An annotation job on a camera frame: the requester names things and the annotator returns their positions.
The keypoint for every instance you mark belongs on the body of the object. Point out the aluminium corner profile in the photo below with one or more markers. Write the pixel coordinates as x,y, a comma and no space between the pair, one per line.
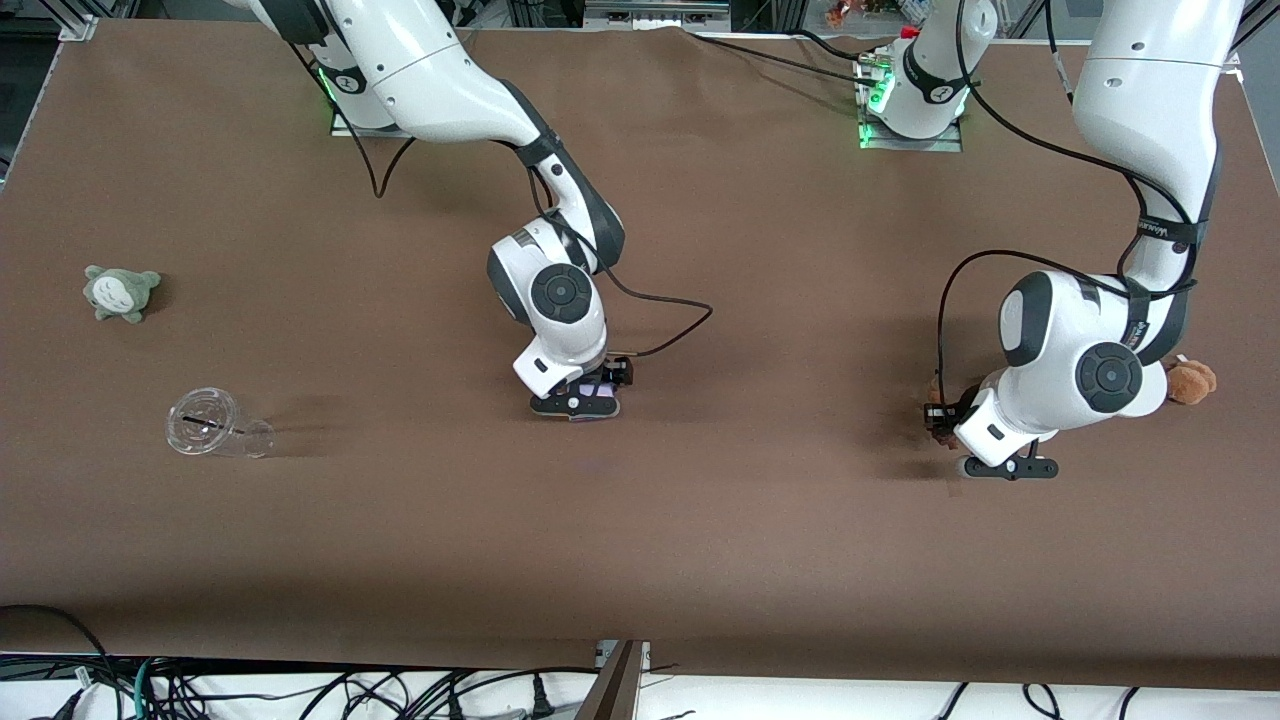
78,20

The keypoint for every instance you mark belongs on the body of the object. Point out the colourful background toys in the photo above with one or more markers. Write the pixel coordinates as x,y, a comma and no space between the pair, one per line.
870,10

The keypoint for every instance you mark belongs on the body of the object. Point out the brown table cover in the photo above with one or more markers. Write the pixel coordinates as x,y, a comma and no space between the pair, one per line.
700,520

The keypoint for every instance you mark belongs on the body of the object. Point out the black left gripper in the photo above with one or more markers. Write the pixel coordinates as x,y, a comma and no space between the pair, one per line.
947,415

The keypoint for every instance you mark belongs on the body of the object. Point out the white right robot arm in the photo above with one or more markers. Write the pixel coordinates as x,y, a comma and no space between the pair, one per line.
420,70

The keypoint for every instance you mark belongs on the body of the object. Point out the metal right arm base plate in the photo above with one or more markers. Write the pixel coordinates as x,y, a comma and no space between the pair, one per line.
345,128

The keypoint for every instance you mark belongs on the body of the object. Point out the grey metal rack unit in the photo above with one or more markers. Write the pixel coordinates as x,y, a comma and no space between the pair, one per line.
655,14

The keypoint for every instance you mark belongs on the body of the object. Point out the aluminium table frame beam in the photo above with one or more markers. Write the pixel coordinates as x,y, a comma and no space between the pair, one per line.
615,690

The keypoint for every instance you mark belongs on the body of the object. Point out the grey Totoro plush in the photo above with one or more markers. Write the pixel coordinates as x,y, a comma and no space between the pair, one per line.
120,292

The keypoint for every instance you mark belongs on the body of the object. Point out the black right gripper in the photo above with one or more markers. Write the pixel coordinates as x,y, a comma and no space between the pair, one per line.
612,372

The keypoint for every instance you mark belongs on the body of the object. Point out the clear plastic cup with lid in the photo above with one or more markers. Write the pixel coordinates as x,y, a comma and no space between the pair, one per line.
203,420

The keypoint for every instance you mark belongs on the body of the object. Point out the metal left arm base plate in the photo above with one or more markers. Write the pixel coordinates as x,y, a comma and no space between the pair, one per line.
910,145

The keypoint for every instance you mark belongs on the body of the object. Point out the black power plug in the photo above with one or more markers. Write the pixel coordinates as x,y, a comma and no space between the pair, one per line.
541,700

